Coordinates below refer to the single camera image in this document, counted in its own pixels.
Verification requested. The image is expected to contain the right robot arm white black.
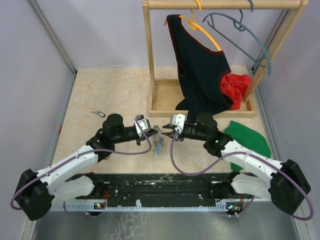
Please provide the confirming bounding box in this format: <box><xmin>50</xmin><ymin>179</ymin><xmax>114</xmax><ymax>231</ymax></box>
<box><xmin>163</xmin><ymin>112</ymin><xmax>314</xmax><ymax>220</ymax></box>

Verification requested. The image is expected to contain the left aluminium frame rail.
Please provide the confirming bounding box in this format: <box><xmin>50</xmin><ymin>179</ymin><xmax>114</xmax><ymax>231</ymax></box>
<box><xmin>27</xmin><ymin>0</ymin><xmax>77</xmax><ymax>76</ymax></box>

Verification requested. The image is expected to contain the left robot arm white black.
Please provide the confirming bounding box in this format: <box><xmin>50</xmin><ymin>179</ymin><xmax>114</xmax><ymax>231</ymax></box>
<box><xmin>9</xmin><ymin>113</ymin><xmax>158</xmax><ymax>221</ymax></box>

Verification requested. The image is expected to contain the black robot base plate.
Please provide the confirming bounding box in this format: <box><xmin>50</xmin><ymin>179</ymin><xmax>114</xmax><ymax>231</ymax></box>
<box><xmin>78</xmin><ymin>173</ymin><xmax>251</xmax><ymax>207</ymax></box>

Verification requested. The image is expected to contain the grey-blue clothes hanger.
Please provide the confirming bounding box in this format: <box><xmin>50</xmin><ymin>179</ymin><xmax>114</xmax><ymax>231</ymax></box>
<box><xmin>202</xmin><ymin>9</ymin><xmax>272</xmax><ymax>76</ymax></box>

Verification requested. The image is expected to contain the navy tank top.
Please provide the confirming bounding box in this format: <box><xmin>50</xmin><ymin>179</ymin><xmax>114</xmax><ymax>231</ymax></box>
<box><xmin>166</xmin><ymin>14</ymin><xmax>234</xmax><ymax>124</ymax></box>

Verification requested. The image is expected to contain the green cloth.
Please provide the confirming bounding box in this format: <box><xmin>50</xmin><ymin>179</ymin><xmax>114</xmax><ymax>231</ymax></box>
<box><xmin>223</xmin><ymin>120</ymin><xmax>271</xmax><ymax>158</ymax></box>

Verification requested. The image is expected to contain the aluminium frame rail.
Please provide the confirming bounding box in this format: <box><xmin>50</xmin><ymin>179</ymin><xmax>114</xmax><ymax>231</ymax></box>
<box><xmin>255</xmin><ymin>9</ymin><xmax>289</xmax><ymax>160</ymax></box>
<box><xmin>27</xmin><ymin>0</ymin><xmax>77</xmax><ymax>76</ymax></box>

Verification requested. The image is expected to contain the right aluminium frame rail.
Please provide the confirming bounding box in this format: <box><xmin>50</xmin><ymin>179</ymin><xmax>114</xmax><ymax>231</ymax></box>
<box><xmin>255</xmin><ymin>9</ymin><xmax>289</xmax><ymax>160</ymax></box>

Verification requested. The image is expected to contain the key with black tag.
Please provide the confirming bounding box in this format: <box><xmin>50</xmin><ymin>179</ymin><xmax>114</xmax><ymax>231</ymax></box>
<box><xmin>91</xmin><ymin>110</ymin><xmax>106</xmax><ymax>118</ymax></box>

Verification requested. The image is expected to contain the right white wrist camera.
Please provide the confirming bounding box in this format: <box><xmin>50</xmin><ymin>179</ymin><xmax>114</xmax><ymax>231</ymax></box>
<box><xmin>169</xmin><ymin>113</ymin><xmax>186</xmax><ymax>134</ymax></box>

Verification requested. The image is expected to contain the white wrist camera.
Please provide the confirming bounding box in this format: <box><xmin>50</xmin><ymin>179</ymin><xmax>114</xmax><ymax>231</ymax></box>
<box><xmin>134</xmin><ymin>115</ymin><xmax>151</xmax><ymax>136</ymax></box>
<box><xmin>169</xmin><ymin>113</ymin><xmax>186</xmax><ymax>134</ymax></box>

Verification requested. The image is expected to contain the grey slotted cable duct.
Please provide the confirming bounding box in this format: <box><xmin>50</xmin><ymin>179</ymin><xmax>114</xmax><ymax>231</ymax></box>
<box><xmin>50</xmin><ymin>199</ymin><xmax>249</xmax><ymax>214</ymax></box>

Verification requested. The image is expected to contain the wooden clothes rack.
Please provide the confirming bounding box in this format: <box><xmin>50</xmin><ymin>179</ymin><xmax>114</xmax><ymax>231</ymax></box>
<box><xmin>142</xmin><ymin>0</ymin><xmax>308</xmax><ymax>118</ymax></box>

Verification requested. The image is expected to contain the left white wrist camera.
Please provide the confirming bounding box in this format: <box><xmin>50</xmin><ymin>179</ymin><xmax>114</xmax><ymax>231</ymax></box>
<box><xmin>134</xmin><ymin>115</ymin><xmax>151</xmax><ymax>136</ymax></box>

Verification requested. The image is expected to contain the metal disc with keyrings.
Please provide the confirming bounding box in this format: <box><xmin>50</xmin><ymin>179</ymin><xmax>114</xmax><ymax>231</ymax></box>
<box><xmin>152</xmin><ymin>125</ymin><xmax>164</xmax><ymax>154</ymax></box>

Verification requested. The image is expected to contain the red cloth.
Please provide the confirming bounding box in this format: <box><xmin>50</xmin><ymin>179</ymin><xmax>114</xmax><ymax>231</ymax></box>
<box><xmin>221</xmin><ymin>73</ymin><xmax>252</xmax><ymax>111</ymax></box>

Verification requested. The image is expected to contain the yellow clothes hanger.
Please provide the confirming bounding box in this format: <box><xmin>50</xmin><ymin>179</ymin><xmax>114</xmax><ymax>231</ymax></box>
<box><xmin>178</xmin><ymin>9</ymin><xmax>222</xmax><ymax>53</ymax></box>

